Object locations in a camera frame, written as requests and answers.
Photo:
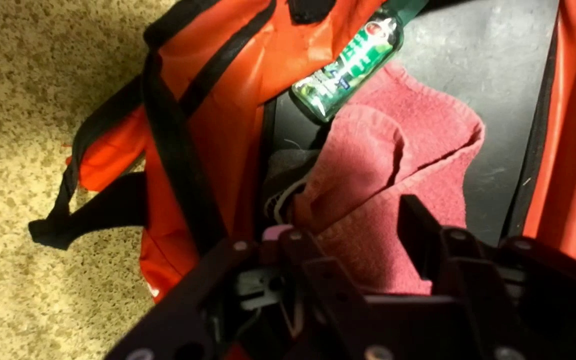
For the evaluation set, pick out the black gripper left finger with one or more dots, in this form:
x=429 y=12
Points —
x=274 y=232

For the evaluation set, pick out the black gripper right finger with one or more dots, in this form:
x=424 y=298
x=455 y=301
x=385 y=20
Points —
x=431 y=247

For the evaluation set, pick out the pink red towel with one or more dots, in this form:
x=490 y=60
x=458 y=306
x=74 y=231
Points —
x=395 y=137

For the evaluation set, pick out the black white striped cloth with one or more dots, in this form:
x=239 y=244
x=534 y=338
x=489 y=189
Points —
x=286 y=170

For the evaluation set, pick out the orange and black backpack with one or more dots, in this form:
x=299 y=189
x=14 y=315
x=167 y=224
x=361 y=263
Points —
x=183 y=148

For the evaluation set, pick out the green labelled plastic bottle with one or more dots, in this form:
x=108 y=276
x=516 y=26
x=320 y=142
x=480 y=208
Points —
x=324 y=93

